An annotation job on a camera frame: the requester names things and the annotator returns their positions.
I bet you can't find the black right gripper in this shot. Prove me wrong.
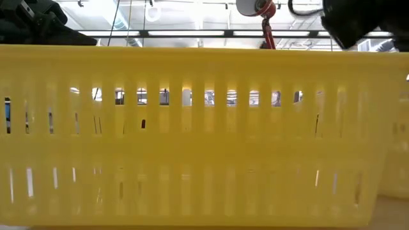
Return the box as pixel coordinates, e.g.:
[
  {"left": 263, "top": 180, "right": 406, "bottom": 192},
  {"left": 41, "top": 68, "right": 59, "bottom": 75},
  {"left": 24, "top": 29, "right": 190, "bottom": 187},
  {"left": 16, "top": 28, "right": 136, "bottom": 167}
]
[{"left": 320, "top": 0, "right": 409, "bottom": 52}]

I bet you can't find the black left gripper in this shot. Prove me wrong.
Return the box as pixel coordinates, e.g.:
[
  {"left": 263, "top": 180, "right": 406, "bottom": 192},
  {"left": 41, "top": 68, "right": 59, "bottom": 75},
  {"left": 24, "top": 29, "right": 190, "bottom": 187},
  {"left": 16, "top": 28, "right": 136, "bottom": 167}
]
[{"left": 0, "top": 0, "right": 98, "bottom": 46}]

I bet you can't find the yellow slotted plastic basket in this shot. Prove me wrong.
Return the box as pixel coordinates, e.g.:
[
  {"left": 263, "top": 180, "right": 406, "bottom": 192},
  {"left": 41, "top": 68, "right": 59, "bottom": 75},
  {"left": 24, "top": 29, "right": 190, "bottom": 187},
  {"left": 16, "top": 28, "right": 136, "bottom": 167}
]
[
  {"left": 0, "top": 44, "right": 409, "bottom": 228},
  {"left": 378, "top": 73, "right": 409, "bottom": 201}
]

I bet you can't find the red desk lamp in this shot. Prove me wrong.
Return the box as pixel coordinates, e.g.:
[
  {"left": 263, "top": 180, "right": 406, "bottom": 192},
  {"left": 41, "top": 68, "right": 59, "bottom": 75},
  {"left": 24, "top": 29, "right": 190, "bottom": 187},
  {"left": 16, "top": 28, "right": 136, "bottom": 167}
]
[{"left": 235, "top": 0, "right": 277, "bottom": 50}]

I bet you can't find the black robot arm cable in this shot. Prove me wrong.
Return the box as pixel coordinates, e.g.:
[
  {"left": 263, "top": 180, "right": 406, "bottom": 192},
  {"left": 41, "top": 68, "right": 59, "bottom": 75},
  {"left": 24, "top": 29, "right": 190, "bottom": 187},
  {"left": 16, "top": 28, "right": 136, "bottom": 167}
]
[{"left": 287, "top": 0, "right": 325, "bottom": 17}]

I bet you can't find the black aluminium table frame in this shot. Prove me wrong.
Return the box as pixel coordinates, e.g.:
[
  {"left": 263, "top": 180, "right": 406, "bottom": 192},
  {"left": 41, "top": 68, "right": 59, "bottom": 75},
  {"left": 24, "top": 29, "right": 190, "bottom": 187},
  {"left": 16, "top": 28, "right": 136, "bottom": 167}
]
[{"left": 75, "top": 29, "right": 396, "bottom": 39}]

